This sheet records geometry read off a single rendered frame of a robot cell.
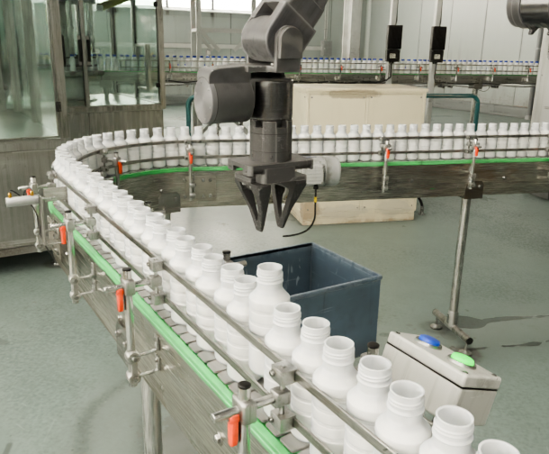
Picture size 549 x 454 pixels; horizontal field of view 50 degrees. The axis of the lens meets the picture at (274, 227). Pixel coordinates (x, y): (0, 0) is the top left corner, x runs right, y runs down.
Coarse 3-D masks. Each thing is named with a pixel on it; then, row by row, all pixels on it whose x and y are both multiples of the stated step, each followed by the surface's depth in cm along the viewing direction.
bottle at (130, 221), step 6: (132, 204) 132; (138, 204) 132; (132, 210) 132; (132, 216) 133; (126, 222) 133; (132, 222) 132; (126, 228) 133; (126, 240) 134; (126, 246) 135; (126, 252) 135; (126, 258) 135
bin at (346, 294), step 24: (288, 264) 175; (312, 264) 178; (336, 264) 168; (288, 288) 177; (312, 288) 180; (336, 288) 145; (360, 288) 150; (312, 312) 144; (336, 312) 148; (360, 312) 152; (360, 336) 154
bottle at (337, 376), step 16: (336, 336) 73; (336, 352) 70; (352, 352) 71; (320, 368) 73; (336, 368) 71; (352, 368) 72; (320, 384) 71; (336, 384) 71; (352, 384) 71; (336, 400) 71; (320, 416) 72; (336, 416) 71; (320, 432) 73; (336, 432) 72; (336, 448) 73
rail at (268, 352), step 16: (96, 208) 148; (112, 224) 137; (176, 272) 107; (192, 288) 101; (208, 304) 96; (224, 320) 91; (208, 336) 98; (224, 352) 93; (272, 352) 80; (240, 368) 89; (256, 384) 85; (304, 384) 74; (320, 400) 71; (352, 416) 66; (304, 432) 75; (368, 432) 64; (320, 448) 72; (384, 448) 62
